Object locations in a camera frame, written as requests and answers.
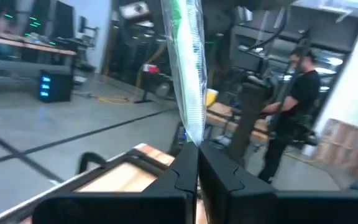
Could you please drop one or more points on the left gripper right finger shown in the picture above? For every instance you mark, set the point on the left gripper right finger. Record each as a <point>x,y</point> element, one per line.
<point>238,205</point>

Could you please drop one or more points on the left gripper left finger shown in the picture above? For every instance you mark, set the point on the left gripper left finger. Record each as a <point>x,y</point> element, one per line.
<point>166,205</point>

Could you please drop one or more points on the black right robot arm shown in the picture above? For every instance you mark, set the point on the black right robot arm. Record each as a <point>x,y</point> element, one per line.
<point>250,118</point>

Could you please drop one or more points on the wooden-top workbench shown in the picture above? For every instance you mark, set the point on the wooden-top workbench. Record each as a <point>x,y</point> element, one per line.
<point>222,110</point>

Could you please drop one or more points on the yellow container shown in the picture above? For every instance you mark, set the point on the yellow container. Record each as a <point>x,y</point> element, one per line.
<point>211,97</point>

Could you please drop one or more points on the wooden crate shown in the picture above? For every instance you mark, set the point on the wooden crate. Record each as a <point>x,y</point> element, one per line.
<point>346,146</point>

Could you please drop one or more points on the person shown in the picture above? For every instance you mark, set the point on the person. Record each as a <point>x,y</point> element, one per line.
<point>303,93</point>

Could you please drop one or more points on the black computer with blue lights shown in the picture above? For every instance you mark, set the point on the black computer with blue lights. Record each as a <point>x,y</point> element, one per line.
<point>57,87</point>

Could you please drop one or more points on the white building pillar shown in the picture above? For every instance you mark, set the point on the white building pillar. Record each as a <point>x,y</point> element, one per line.
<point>353,77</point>

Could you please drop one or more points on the black monitor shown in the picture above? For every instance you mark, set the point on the black monitor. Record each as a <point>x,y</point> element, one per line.
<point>64,20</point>

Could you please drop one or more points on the wooden-top desk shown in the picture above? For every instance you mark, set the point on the wooden-top desk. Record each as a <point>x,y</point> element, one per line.
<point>26,45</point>

